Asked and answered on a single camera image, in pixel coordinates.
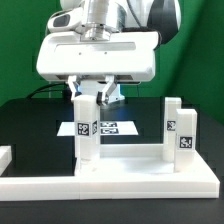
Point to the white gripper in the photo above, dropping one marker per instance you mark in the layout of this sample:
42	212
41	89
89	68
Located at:
129	56

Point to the white desk tabletop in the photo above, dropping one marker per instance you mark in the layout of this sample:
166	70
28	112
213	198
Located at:
138	170

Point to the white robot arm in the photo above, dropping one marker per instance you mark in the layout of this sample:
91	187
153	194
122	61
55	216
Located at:
102	18

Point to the sheet of fiducial markers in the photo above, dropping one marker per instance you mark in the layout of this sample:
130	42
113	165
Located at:
107	128

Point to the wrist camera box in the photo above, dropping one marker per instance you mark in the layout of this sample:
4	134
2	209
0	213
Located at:
66	21

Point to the white U-shaped fixture frame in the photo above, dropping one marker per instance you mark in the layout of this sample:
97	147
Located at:
37	188

